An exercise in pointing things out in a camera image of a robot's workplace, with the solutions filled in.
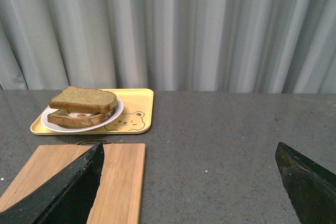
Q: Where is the wooden cutting board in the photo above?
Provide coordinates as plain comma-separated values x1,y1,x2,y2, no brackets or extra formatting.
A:
1,144,145,223

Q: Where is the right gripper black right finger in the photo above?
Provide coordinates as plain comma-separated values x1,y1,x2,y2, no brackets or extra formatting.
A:
275,142,335,223

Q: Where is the bread slice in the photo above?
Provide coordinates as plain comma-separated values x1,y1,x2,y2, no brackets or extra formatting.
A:
47,109,114,129
49,86,117,113

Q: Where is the yellow bear tray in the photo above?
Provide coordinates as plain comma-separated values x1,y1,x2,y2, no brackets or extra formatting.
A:
30,89,154,135

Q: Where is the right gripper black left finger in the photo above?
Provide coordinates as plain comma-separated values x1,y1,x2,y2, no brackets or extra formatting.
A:
1,143,104,223

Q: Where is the grey curtain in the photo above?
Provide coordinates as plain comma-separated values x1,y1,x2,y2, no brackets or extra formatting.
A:
1,0,335,93

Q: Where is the white round plate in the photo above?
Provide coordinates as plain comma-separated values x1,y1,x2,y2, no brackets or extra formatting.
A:
40,99,124,133

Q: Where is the fried egg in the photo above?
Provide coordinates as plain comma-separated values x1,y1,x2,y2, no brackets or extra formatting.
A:
67,112,97,119

